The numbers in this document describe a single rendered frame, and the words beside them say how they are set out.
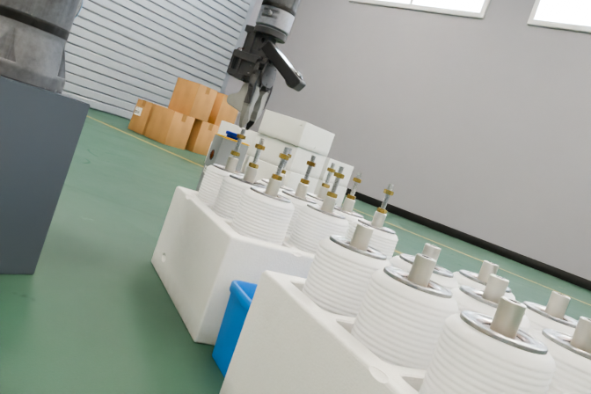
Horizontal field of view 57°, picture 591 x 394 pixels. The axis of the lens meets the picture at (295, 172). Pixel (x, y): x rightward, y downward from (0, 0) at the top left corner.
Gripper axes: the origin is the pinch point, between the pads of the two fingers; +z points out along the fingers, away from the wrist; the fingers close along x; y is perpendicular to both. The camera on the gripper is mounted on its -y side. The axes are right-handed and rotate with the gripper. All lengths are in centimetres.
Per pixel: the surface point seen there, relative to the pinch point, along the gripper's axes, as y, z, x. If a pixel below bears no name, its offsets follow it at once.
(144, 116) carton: 241, 19, -321
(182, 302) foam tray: -8.1, 33.8, 20.1
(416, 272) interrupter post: -45, 10, 48
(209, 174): 2.7, 12.6, 4.3
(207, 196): 1.2, 16.9, 4.8
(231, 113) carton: 184, -10, -370
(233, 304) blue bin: -20.8, 26.8, 30.6
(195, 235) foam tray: -4.5, 22.7, 16.4
